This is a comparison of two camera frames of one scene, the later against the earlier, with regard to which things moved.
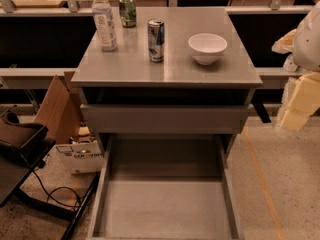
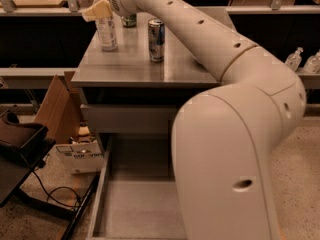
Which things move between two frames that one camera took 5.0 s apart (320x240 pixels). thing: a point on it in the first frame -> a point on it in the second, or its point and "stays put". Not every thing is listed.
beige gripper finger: (284, 45) -> (123, 0)
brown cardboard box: (61, 111) stays put
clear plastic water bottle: (104, 21) stays put
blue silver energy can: (156, 39) stays put
